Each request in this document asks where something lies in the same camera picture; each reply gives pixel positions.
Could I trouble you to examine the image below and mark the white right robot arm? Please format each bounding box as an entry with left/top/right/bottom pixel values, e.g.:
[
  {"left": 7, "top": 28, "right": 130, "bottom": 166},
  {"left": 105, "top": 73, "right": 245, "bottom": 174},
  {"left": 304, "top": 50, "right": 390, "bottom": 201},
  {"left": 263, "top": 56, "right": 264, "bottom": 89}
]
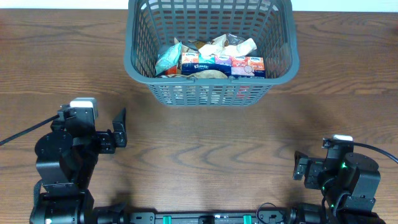
[{"left": 286, "top": 144, "right": 385, "bottom": 224}]

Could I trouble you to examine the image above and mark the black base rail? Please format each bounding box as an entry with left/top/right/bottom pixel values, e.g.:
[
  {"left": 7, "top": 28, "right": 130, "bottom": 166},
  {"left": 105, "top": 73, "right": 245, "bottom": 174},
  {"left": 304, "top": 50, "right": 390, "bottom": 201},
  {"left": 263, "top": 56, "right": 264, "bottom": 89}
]
[{"left": 128, "top": 209, "right": 294, "bottom": 224}]

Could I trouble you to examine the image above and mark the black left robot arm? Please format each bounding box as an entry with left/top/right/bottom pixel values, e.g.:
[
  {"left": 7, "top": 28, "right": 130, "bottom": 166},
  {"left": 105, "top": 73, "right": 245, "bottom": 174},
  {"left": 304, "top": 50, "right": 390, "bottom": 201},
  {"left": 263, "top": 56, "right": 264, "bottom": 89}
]
[{"left": 29, "top": 105, "right": 129, "bottom": 224}]

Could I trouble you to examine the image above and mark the teal snack packet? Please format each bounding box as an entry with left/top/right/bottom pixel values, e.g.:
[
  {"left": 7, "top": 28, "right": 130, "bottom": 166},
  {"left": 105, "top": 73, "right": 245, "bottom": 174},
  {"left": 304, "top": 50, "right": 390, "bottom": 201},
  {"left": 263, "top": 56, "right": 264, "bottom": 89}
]
[{"left": 155, "top": 42, "right": 182, "bottom": 75}]

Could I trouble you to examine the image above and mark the beige nut snack bag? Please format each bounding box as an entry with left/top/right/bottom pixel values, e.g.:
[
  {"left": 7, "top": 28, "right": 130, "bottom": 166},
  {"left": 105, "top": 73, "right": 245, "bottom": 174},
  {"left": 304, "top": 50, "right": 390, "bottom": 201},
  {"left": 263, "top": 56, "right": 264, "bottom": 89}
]
[{"left": 160, "top": 70, "right": 228, "bottom": 79}]

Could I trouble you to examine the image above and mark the beige rice bag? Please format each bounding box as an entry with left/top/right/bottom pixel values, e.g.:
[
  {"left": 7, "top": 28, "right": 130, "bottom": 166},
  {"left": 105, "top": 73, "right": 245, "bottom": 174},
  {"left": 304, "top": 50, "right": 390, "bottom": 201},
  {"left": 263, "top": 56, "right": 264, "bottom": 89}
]
[{"left": 174, "top": 38, "right": 200, "bottom": 63}]

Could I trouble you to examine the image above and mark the grey plastic basket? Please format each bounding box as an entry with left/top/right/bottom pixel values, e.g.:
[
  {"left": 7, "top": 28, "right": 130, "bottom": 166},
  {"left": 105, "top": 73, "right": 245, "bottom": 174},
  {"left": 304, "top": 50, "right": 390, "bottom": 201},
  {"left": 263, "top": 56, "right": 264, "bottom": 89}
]
[{"left": 124, "top": 0, "right": 299, "bottom": 106}]

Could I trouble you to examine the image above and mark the blue tissue multipack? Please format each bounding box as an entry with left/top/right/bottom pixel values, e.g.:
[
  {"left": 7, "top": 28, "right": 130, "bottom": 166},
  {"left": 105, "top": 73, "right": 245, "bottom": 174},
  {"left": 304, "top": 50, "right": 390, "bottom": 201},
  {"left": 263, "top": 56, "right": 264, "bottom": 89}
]
[{"left": 180, "top": 52, "right": 266, "bottom": 78}]

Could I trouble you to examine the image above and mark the orange spaghetti packet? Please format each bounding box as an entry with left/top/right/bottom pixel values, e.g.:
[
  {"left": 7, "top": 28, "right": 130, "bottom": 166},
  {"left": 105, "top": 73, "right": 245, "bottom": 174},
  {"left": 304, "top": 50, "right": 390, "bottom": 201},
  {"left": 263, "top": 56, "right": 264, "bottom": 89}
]
[{"left": 165, "top": 65, "right": 180, "bottom": 75}]

